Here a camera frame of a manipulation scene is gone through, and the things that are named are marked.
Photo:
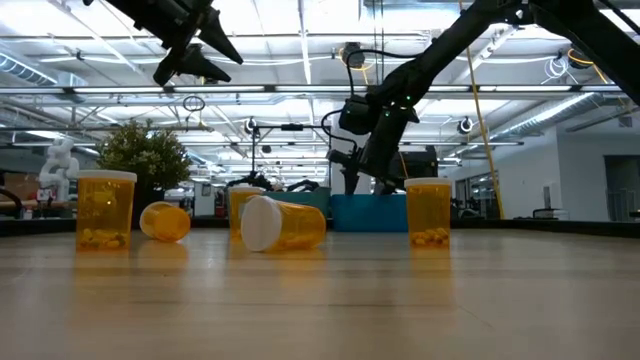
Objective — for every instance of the black perforated computer box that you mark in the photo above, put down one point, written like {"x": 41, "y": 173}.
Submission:
{"x": 422, "y": 165}

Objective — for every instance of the cardboard box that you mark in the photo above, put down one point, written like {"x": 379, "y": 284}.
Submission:
{"x": 22, "y": 186}

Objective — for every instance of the blue plastic bin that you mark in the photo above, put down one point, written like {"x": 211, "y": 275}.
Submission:
{"x": 367, "y": 212}

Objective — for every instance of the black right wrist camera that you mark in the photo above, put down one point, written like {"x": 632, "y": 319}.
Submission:
{"x": 357, "y": 115}

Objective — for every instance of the amber pill bottle white cap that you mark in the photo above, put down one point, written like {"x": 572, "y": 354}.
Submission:
{"x": 295, "y": 225}
{"x": 240, "y": 205}
{"x": 105, "y": 210}
{"x": 167, "y": 223}
{"x": 428, "y": 210}

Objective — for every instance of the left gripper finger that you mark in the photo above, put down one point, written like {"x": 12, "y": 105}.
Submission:
{"x": 192, "y": 60}
{"x": 215, "y": 35}

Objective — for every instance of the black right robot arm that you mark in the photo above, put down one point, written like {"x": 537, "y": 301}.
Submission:
{"x": 450, "y": 55}

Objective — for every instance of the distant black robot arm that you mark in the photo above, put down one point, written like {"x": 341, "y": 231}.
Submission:
{"x": 305, "y": 186}
{"x": 252, "y": 181}

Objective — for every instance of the green potted plant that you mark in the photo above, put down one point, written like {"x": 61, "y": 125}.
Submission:
{"x": 145, "y": 155}

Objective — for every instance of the black overhead light bar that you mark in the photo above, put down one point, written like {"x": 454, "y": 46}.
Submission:
{"x": 270, "y": 88}

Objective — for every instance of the black aluminium rig frame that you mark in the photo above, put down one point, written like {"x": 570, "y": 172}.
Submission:
{"x": 550, "y": 227}

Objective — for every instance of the distant black frame rig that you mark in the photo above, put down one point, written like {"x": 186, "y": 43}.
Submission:
{"x": 253, "y": 150}

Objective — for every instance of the teal plastic bin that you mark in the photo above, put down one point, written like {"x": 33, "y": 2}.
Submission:
{"x": 310, "y": 200}

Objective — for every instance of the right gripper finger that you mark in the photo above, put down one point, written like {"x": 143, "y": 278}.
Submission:
{"x": 384, "y": 186}
{"x": 350, "y": 167}

